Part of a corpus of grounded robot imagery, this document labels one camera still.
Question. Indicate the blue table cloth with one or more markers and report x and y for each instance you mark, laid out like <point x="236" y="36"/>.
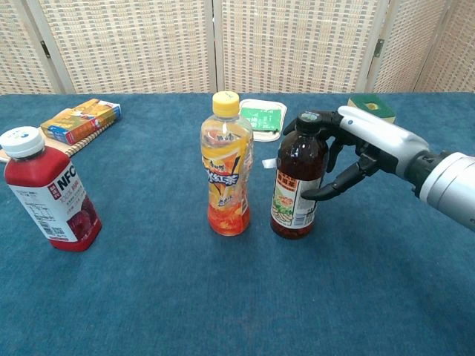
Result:
<point x="237" y="296"/>

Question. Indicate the black screen hinge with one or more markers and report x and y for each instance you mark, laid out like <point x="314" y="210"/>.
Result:
<point x="379" y="47"/>
<point x="45" y="49"/>

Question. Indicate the white plastic tray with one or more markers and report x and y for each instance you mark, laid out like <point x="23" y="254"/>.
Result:
<point x="265" y="135"/>

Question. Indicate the dark tea bottle black cap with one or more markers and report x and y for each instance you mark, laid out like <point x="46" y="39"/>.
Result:
<point x="300" y="155"/>

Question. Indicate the orange tea bottle yellow cap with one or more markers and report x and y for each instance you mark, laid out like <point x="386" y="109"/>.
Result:
<point x="226" y="178"/>

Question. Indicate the green yellow sponge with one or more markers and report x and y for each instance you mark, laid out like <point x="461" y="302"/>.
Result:
<point x="371" y="101"/>

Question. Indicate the orange blue carton box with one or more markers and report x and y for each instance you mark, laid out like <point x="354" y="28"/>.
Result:
<point x="79" y="120"/>

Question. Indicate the kraft spiral notebook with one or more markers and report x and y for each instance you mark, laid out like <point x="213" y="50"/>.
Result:
<point x="70" y="150"/>

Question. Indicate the woven folding screen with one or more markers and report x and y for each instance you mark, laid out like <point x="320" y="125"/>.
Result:
<point x="130" y="44"/>

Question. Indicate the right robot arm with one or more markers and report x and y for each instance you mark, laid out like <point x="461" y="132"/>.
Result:
<point x="452" y="178"/>

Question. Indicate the red juice bottle white cap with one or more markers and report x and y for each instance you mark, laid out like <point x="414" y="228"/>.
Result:
<point x="37" y="174"/>

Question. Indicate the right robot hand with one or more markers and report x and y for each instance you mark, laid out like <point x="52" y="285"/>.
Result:
<point x="382" y="133"/>

